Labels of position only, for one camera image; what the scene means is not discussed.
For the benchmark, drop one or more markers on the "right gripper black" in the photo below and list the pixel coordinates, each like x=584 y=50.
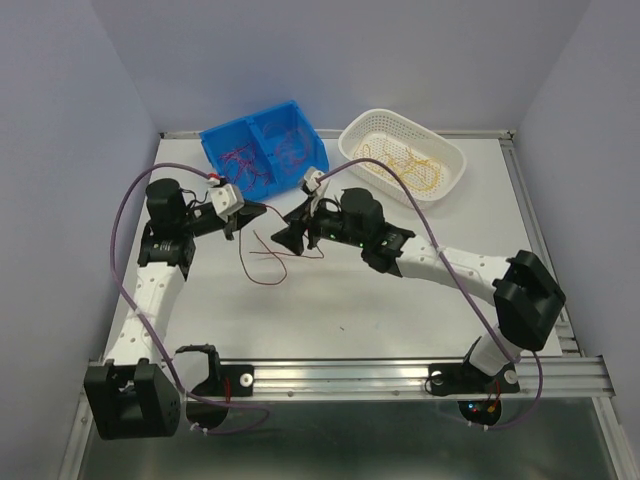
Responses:
x=292 y=236

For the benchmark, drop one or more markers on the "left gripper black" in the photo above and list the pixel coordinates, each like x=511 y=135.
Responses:
x=249 y=211

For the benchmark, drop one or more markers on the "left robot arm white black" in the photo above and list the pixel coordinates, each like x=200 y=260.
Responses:
x=136 y=392

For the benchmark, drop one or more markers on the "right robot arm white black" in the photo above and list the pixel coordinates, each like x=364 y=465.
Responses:
x=526 y=297

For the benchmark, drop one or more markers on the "blue plastic divided bin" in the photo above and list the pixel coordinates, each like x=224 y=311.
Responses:
x=266 y=153

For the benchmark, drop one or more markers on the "white perforated plastic basket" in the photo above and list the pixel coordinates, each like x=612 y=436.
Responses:
x=428 y=164

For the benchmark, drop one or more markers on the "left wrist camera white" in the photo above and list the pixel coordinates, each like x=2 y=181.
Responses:
x=226 y=200

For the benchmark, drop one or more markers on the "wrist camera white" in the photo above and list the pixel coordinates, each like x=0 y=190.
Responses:
x=315 y=187
x=226 y=200

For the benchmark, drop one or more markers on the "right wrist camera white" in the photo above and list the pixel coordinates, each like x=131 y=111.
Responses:
x=315 y=187

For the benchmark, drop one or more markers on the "aluminium front rail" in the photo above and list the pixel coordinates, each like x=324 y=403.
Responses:
x=403 y=380

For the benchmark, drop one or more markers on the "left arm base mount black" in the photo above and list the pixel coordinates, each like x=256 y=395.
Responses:
x=223 y=380

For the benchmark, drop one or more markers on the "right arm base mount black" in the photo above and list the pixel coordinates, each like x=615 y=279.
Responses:
x=461 y=378

